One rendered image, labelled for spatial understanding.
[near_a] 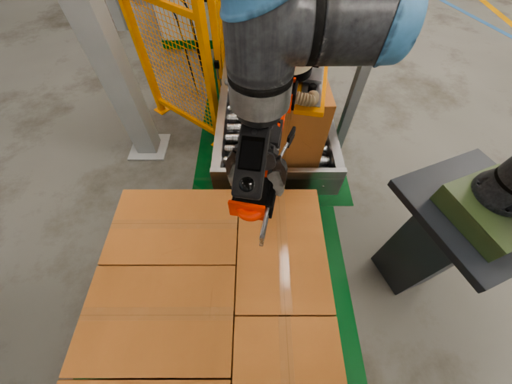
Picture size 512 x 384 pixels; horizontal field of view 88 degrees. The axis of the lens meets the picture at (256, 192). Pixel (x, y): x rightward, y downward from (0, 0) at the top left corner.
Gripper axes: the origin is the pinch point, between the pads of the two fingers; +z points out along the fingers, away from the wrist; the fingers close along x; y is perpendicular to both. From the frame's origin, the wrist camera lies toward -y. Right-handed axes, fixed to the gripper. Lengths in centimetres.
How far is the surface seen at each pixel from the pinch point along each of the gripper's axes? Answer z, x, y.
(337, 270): 120, -46, 32
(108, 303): 67, 55, -20
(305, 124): 35, -9, 64
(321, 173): 61, -22, 59
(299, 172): 60, -11, 57
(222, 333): 66, 8, -21
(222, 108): 61, 41, 99
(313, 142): 47, -15, 65
